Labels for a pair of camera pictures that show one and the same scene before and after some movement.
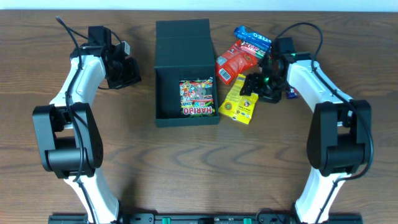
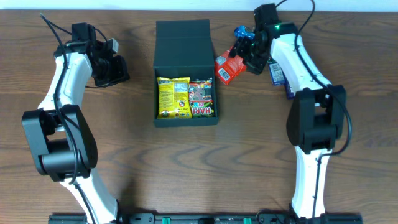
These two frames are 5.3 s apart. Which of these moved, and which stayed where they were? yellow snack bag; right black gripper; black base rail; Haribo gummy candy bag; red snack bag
Moved: right black gripper; yellow snack bag
Stayed: Haribo gummy candy bag; red snack bag; black base rail
